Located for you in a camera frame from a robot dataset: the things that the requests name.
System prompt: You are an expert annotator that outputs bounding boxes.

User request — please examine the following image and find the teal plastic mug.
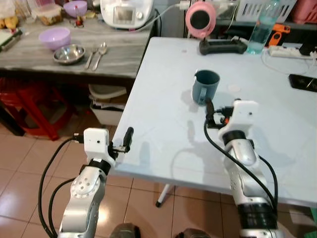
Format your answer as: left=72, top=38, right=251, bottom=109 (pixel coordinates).
left=192, top=69, right=221, bottom=106

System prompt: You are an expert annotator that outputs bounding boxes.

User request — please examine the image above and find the white plastic bin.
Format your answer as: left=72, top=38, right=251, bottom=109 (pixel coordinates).
left=88, top=84, right=129, bottom=126

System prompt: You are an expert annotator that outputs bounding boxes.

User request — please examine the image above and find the black flat device base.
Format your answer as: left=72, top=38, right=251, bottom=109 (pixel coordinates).
left=199, top=37, right=249, bottom=56

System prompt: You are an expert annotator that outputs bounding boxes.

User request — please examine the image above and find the white table leg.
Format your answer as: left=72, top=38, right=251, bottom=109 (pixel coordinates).
left=156, top=184, right=175, bottom=208

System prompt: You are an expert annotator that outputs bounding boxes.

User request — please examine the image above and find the dark left robot leg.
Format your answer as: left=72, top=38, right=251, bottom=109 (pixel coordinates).
left=109, top=223, right=143, bottom=238

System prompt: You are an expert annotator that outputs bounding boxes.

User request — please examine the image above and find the dark robot leg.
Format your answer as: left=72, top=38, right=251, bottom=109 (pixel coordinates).
left=175, top=228, right=214, bottom=238
left=109, top=223, right=143, bottom=238

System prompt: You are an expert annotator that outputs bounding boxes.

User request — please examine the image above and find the grey wooden side table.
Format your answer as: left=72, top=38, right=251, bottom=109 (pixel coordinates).
left=0, top=19, right=156, bottom=81

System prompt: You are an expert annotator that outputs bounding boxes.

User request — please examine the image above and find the pink round desk fan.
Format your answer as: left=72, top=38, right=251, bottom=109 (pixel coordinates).
left=184, top=0, right=217, bottom=41

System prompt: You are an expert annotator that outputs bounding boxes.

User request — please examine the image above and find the steel spoon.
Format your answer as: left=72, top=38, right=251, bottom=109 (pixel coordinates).
left=91, top=42, right=108, bottom=71

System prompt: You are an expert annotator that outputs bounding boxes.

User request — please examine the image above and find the steel fork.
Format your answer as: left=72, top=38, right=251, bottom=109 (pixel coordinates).
left=84, top=45, right=99, bottom=70

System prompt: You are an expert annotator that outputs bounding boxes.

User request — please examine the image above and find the red plastic stool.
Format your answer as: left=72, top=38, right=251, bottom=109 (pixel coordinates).
left=0, top=80, right=76, bottom=141

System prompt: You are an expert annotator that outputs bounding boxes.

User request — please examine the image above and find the black flat remote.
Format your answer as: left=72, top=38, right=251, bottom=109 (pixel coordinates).
left=288, top=73, right=317, bottom=93

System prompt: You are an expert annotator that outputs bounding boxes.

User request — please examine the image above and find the clear plastic water bottle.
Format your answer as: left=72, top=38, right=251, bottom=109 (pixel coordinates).
left=246, top=0, right=281, bottom=56

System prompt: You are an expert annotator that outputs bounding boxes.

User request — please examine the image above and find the white power strip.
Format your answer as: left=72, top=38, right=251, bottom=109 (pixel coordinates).
left=268, top=45, right=315, bottom=60

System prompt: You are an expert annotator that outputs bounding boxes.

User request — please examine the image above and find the orange black handheld tool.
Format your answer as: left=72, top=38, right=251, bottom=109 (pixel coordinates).
left=267, top=23, right=291, bottom=48

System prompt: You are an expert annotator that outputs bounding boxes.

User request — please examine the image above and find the stainless steel bowl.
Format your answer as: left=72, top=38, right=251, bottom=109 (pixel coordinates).
left=53, top=44, right=86, bottom=65

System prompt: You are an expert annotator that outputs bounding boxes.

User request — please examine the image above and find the white plastic basket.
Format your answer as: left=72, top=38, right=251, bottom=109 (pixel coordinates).
left=235, top=0, right=278, bottom=23

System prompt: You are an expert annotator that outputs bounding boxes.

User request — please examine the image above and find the black plug adapter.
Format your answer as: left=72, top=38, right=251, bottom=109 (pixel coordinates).
left=299, top=42, right=317, bottom=57

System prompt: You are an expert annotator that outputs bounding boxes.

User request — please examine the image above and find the dark right robot leg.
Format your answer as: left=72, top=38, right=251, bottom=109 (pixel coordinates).
left=175, top=228, right=214, bottom=238

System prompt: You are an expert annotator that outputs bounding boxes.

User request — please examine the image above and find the large purple plastic bowl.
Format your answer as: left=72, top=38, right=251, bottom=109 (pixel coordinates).
left=38, top=27, right=72, bottom=52

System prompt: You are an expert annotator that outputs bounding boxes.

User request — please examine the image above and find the white kitchen appliance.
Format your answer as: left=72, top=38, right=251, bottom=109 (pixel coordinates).
left=100, top=0, right=159, bottom=30

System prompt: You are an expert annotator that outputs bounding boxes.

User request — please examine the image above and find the pink plastic basket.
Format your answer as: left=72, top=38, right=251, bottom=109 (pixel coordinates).
left=291, top=0, right=317, bottom=25

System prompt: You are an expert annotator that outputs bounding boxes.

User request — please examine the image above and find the small purple plastic bowl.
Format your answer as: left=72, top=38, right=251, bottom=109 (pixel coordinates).
left=63, top=0, right=89, bottom=18

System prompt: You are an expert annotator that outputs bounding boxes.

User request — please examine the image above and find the clear plastic food container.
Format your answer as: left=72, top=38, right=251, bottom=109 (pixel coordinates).
left=27, top=0, right=65, bottom=26

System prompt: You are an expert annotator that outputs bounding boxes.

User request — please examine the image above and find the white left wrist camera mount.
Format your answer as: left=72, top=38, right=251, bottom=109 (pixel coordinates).
left=83, top=127, right=111, bottom=162

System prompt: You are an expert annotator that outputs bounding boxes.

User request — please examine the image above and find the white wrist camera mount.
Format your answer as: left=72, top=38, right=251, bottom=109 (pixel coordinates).
left=83, top=127, right=111, bottom=162
left=217, top=100, right=260, bottom=143

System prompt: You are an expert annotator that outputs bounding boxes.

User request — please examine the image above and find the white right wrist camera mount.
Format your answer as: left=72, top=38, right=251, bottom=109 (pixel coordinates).
left=217, top=100, right=260, bottom=143

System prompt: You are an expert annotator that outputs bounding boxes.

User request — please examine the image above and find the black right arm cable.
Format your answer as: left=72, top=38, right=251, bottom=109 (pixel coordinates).
left=204, top=118, right=279, bottom=215

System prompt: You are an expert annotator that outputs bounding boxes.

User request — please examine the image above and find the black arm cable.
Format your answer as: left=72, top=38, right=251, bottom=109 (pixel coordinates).
left=38, top=136, right=86, bottom=238
left=204, top=118, right=279, bottom=215

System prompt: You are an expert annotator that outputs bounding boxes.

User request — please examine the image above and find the thin white power cable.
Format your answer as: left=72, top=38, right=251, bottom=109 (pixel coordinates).
left=261, top=49, right=317, bottom=76

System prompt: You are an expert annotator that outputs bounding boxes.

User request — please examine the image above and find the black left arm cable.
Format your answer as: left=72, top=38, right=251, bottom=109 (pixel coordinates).
left=38, top=136, right=86, bottom=238

